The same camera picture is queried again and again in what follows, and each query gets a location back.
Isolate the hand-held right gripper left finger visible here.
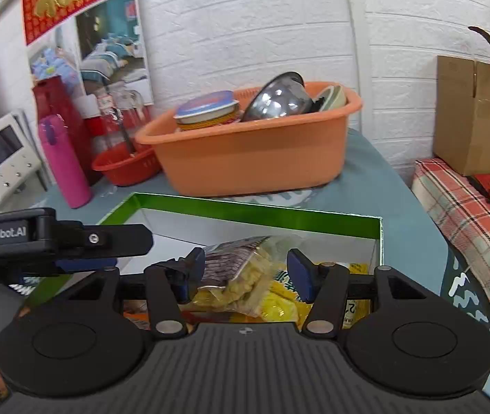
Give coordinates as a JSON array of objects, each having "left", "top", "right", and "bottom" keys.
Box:
[{"left": 61, "top": 247, "right": 207, "bottom": 340}]

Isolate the teal printed tablecloth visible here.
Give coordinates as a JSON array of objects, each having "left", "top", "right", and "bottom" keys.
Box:
[{"left": 44, "top": 127, "right": 490, "bottom": 414}]

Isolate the white wall pipe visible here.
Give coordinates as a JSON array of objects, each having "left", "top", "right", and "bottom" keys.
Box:
[{"left": 341, "top": 0, "right": 372, "bottom": 132}]

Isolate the orange plastic basin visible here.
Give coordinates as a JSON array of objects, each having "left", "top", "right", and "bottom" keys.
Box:
[{"left": 135, "top": 81, "right": 363, "bottom": 198}]

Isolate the brown cardboard box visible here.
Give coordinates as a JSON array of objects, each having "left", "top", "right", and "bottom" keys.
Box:
[{"left": 432, "top": 55, "right": 490, "bottom": 178}]

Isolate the clear yellow snack bag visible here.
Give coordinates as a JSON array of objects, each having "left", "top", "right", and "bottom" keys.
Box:
[{"left": 184, "top": 235, "right": 281, "bottom": 318}]

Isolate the red plaid cloth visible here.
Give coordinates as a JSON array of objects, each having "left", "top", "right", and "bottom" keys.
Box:
[{"left": 412, "top": 158, "right": 490, "bottom": 359}]

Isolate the red thermos flask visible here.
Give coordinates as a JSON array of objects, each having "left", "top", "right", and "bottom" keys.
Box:
[{"left": 31, "top": 75, "right": 100, "bottom": 187}]

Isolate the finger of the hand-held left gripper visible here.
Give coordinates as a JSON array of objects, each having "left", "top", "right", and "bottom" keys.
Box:
[{"left": 55, "top": 219, "right": 155, "bottom": 275}]

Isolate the ceramic bowl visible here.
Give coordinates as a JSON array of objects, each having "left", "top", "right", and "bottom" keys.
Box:
[{"left": 311, "top": 85, "right": 349, "bottom": 113}]

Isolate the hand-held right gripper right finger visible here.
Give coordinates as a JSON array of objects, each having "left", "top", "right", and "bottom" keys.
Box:
[{"left": 285, "top": 248, "right": 441, "bottom": 340}]

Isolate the metal bowl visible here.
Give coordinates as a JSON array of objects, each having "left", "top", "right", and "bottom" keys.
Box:
[{"left": 239, "top": 71, "right": 315, "bottom": 122}]

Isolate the pink insulated bottle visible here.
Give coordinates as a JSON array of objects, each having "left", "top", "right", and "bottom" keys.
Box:
[{"left": 37, "top": 114, "right": 94, "bottom": 210}]

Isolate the bedding wall poster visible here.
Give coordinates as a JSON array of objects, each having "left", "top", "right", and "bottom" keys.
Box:
[{"left": 27, "top": 0, "right": 155, "bottom": 109}]

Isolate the glass jar with spoon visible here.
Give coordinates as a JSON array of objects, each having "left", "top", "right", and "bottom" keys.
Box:
[{"left": 76, "top": 86, "right": 153, "bottom": 161}]

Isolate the red plastic basin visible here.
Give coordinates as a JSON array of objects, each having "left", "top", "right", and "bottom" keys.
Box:
[{"left": 90, "top": 140, "right": 164, "bottom": 187}]

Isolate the orange snack packet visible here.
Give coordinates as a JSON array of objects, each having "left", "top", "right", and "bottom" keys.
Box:
[{"left": 121, "top": 299, "right": 198, "bottom": 331}]

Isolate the red gold wall banner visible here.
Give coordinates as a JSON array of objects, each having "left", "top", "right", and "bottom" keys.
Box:
[{"left": 20, "top": 0, "right": 123, "bottom": 46}]

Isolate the white machine with screen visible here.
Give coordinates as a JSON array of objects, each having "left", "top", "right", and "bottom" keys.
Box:
[{"left": 0, "top": 111, "right": 50, "bottom": 204}]

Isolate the yellow snack packet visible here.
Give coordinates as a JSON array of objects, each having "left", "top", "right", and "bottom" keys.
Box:
[{"left": 266, "top": 260, "right": 372, "bottom": 325}]

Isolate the dark spoon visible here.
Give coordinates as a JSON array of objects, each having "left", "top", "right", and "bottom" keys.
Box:
[{"left": 112, "top": 107, "right": 139, "bottom": 157}]

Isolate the green cardboard box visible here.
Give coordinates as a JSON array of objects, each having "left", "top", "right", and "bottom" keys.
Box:
[{"left": 10, "top": 192, "right": 385, "bottom": 334}]

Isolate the blue lidded container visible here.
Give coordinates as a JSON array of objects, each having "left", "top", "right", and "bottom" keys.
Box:
[{"left": 172, "top": 90, "right": 242, "bottom": 132}]

